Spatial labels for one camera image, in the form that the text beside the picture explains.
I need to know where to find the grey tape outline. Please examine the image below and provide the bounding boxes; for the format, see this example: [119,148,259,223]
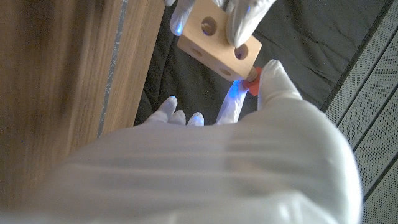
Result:
[96,0,129,138]

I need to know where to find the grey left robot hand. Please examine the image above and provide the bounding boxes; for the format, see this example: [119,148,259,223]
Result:
[164,0,277,48]

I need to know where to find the grey perforated panel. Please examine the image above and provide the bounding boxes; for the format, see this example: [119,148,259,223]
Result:
[325,9,398,224]

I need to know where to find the wooden block with holes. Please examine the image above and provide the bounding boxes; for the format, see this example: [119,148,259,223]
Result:
[177,0,262,82]

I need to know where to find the red-headed wooden screw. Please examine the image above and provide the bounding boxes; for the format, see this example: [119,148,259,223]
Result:
[241,67,263,96]

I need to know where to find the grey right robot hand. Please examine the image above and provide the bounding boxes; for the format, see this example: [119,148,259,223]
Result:
[0,59,364,224]

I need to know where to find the black backdrop curtain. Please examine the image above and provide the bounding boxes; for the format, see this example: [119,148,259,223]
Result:
[134,0,392,127]

